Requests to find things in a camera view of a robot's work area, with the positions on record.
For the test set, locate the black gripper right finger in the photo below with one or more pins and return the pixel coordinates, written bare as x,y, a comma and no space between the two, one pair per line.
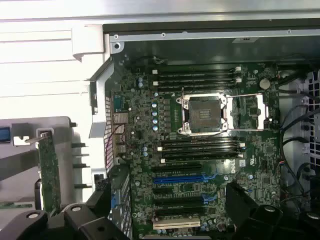
242,205

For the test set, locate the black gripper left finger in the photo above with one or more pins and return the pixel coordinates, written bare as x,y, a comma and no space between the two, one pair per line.
82,225

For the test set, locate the blue slot retention clip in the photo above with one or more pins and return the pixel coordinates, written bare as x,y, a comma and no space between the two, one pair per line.
114,201

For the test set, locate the black RAM slot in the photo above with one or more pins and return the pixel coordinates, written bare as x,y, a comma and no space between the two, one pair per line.
240,157
200,142
195,76
195,82
195,71
200,148
195,87
200,153

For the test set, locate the long black expansion slot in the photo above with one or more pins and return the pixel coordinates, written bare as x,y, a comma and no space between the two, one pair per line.
175,167
177,200
175,213

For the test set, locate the white expansion slot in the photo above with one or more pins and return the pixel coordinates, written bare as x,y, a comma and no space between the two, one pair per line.
175,223

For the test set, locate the green loose RAM stick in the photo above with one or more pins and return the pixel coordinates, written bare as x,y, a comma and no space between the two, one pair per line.
15,205

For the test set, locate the blue expansion slot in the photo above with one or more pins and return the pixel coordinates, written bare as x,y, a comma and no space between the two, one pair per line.
175,180

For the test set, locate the grey parts rack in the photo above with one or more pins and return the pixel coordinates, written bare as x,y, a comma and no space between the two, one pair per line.
66,150

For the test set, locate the short black expansion slot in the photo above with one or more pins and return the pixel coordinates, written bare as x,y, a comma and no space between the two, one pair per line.
161,191

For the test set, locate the metal socket cover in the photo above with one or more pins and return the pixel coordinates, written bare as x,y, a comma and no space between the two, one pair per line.
260,112

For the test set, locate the CPU socket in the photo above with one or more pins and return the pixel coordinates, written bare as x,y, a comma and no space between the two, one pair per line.
202,112

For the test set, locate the thin metal locking lever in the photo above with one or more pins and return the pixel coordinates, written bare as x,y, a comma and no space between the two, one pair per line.
184,97

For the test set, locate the silver coin cell battery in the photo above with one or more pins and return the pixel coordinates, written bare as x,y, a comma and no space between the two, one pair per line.
264,83

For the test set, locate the perforated metal drive cage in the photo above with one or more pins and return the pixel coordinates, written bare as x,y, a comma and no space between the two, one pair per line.
312,100

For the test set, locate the teal port connector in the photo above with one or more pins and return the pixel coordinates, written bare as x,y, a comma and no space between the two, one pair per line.
117,101

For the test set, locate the green motherboard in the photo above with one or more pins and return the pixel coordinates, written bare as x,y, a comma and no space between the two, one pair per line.
140,105

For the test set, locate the black open PC case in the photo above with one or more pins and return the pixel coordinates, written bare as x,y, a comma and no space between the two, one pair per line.
200,50

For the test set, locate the white table stop block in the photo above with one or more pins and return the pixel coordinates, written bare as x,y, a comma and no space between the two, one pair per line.
87,41

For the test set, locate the hard disk with blue bracket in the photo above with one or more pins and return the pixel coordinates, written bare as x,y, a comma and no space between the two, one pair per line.
5,135

